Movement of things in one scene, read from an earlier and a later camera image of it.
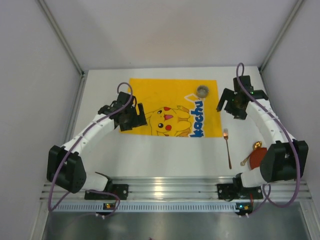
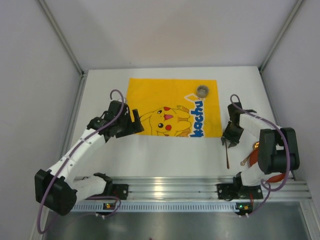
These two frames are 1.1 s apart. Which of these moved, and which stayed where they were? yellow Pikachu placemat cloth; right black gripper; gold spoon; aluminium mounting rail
Moved: right black gripper
Stayed: yellow Pikachu placemat cloth; gold spoon; aluminium mounting rail
